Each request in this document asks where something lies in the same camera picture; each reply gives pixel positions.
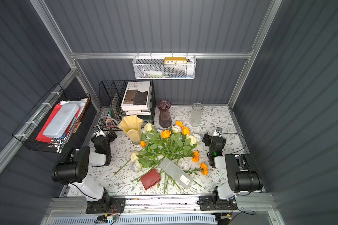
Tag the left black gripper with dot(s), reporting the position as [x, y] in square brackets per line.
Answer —
[110, 135]

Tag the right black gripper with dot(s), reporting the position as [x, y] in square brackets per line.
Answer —
[208, 139]

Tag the orange rose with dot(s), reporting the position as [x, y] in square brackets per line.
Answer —
[179, 123]
[165, 134]
[185, 131]

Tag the pale blue rose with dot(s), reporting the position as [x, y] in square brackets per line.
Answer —
[176, 129]

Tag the cream rose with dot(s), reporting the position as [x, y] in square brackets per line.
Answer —
[148, 127]
[134, 156]
[191, 140]

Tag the grey packet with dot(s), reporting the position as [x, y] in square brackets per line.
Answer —
[175, 172]

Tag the red leather wallet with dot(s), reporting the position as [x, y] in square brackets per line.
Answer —
[150, 179]

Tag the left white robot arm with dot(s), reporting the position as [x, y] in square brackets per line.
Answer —
[72, 169]

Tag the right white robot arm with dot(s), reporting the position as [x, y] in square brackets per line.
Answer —
[241, 170]

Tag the tape roll in organizer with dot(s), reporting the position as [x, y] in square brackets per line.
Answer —
[111, 122]

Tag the orange marigold lower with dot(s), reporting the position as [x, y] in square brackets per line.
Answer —
[204, 169]

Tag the cream rose on mat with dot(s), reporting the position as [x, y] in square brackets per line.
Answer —
[134, 156]

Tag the yellow wavy glass vase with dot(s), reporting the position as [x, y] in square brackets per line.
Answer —
[131, 126]

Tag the clear glass vase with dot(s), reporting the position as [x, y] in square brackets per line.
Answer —
[196, 113]

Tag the light blue flat case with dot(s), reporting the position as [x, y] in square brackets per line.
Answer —
[61, 120]

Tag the floral patterned table mat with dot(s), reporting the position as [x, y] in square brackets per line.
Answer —
[120, 178]

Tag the purple ribbed glass vase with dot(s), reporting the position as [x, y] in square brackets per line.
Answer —
[164, 114]

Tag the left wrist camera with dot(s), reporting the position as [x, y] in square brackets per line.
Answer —
[98, 131]

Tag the black wire desk organizer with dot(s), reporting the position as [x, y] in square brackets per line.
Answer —
[111, 94]

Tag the black wire side basket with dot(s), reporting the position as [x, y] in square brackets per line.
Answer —
[31, 132]

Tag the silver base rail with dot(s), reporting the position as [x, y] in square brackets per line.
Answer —
[193, 209]

